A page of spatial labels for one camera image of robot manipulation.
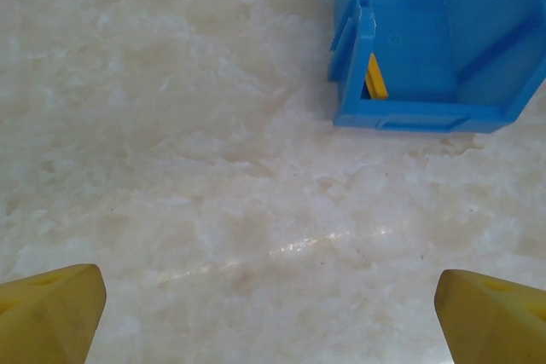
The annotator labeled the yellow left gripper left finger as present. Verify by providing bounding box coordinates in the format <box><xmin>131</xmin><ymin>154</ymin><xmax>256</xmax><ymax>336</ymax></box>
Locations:
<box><xmin>0</xmin><ymin>263</ymin><xmax>107</xmax><ymax>364</ymax></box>

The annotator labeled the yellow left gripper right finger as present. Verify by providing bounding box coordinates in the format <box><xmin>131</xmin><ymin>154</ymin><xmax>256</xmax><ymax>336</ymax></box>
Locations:
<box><xmin>434</xmin><ymin>269</ymin><xmax>546</xmax><ymax>364</ymax></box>

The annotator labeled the blue plastic bin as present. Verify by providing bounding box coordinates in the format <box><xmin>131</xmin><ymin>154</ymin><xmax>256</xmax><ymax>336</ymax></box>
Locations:
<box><xmin>325</xmin><ymin>0</ymin><xmax>546</xmax><ymax>134</ymax></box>

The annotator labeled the yellow plastic strip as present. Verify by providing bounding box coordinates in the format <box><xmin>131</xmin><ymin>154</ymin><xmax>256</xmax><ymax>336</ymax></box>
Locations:
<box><xmin>367</xmin><ymin>53</ymin><xmax>389</xmax><ymax>101</ymax></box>

